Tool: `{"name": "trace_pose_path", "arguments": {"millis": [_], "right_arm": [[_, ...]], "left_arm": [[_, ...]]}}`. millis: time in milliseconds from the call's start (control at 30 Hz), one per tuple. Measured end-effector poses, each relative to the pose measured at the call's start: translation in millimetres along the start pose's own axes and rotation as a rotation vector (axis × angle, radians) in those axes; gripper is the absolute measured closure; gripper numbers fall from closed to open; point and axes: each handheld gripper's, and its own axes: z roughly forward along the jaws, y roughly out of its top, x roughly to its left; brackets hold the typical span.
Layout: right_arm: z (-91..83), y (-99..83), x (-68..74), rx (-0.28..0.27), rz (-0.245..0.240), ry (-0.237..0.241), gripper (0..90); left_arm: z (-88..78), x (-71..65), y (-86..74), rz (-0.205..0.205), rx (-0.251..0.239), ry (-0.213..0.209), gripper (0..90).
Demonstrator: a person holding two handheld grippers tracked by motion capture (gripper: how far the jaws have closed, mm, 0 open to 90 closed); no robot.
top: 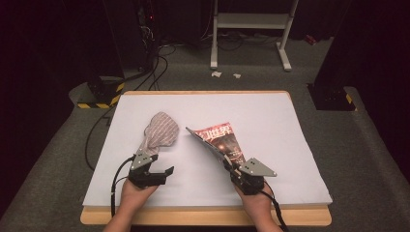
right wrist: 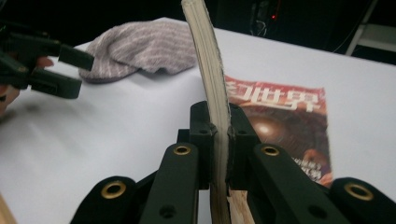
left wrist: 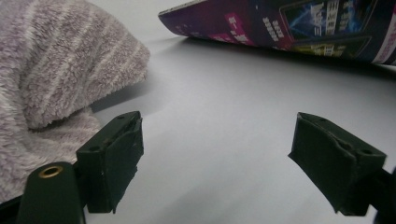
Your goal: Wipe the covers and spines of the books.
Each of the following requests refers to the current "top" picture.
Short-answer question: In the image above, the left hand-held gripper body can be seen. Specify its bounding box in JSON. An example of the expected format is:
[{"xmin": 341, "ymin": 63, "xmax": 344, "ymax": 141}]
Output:
[{"xmin": 128, "ymin": 149, "xmax": 168, "ymax": 189}]

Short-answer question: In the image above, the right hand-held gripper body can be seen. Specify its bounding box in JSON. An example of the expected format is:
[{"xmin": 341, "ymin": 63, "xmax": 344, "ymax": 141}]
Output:
[{"xmin": 230, "ymin": 157, "xmax": 278, "ymax": 196}]

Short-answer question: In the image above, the glossy magazine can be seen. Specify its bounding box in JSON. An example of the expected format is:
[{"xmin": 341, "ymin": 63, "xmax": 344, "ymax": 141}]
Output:
[{"xmin": 185, "ymin": 122, "xmax": 248, "ymax": 167}]

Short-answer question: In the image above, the fluffy striped towel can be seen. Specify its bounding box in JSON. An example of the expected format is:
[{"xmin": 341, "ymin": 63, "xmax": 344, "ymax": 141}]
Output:
[{"xmin": 137, "ymin": 111, "xmax": 181, "ymax": 157}]

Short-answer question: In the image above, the person's left hand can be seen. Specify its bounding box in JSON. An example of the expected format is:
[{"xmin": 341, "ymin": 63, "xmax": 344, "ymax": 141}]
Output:
[{"xmin": 119, "ymin": 179, "xmax": 160, "ymax": 211}]

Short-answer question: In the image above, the white table cover sheet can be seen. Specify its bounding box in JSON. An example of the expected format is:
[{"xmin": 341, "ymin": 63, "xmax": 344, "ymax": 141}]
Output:
[{"xmin": 82, "ymin": 92, "xmax": 333, "ymax": 207}]

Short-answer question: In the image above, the wooden table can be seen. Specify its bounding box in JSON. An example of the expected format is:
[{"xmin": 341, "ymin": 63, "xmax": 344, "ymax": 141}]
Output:
[{"xmin": 79, "ymin": 90, "xmax": 333, "ymax": 227}]

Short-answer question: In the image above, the black base with yellow stripes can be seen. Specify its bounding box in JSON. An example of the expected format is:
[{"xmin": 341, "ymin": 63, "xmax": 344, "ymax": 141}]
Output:
[
  {"xmin": 307, "ymin": 82, "xmax": 358, "ymax": 112},
  {"xmin": 76, "ymin": 75, "xmax": 126, "ymax": 109}
]

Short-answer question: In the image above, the white metal stand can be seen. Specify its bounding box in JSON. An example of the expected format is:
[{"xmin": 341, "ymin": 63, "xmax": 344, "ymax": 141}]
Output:
[{"xmin": 210, "ymin": 0, "xmax": 299, "ymax": 73}]

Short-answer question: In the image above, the right hand-held gripper cable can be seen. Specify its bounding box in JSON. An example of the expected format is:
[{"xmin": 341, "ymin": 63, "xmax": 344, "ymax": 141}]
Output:
[{"xmin": 260, "ymin": 181, "xmax": 290, "ymax": 232}]

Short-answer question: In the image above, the black floor cable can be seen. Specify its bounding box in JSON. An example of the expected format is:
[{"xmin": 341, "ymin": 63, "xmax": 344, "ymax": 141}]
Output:
[{"xmin": 84, "ymin": 105, "xmax": 114, "ymax": 172}]

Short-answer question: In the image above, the bundle of black floor cables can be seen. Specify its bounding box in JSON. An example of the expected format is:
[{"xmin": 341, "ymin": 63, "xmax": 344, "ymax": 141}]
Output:
[{"xmin": 124, "ymin": 43, "xmax": 178, "ymax": 92}]

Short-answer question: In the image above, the dark equipment rack with wires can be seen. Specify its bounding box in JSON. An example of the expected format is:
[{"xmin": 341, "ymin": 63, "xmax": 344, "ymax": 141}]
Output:
[{"xmin": 134, "ymin": 0, "xmax": 162, "ymax": 71}]

